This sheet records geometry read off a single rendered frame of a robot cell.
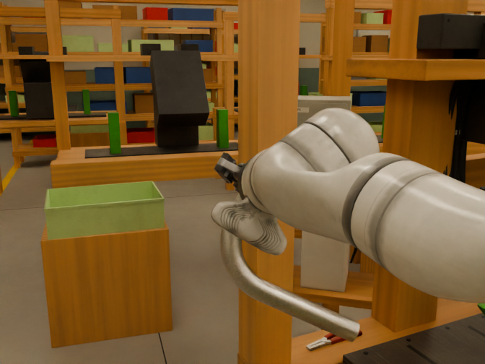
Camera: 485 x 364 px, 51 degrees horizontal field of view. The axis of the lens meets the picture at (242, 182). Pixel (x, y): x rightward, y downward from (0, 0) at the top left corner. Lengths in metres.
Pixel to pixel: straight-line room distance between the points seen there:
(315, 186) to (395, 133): 0.89
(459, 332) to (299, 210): 1.04
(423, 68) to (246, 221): 0.59
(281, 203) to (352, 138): 0.07
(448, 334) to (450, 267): 1.08
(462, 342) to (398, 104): 0.57
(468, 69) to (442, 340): 0.62
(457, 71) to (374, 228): 0.81
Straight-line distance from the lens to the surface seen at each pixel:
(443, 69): 1.08
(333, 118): 0.41
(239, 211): 0.56
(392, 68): 1.11
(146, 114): 7.66
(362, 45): 8.76
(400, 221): 0.30
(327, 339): 1.30
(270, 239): 0.56
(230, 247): 0.71
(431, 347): 1.30
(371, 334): 1.35
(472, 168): 1.52
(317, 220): 0.37
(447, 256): 0.29
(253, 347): 1.15
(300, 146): 0.39
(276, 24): 0.99
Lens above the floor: 1.55
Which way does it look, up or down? 14 degrees down
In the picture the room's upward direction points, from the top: straight up
